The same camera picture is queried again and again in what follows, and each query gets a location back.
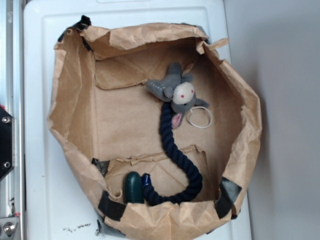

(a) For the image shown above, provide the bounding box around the navy blue twisted rope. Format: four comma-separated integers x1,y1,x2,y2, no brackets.
140,101,204,207

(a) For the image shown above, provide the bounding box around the silver corner bracket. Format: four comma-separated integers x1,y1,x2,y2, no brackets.
0,216,20,240

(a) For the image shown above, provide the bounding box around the dark green cylinder object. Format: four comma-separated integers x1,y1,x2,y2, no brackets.
124,171,145,204

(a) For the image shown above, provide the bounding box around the gray plush animal toy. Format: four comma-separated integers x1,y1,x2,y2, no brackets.
145,62,210,128

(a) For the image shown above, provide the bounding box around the brown paper bag bin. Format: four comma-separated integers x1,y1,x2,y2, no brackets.
48,16,262,240

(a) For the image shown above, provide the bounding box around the aluminum frame rail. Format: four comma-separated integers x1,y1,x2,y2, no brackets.
0,0,27,240

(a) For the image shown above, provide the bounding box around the black metal bracket plate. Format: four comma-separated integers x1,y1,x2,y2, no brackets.
0,105,15,181

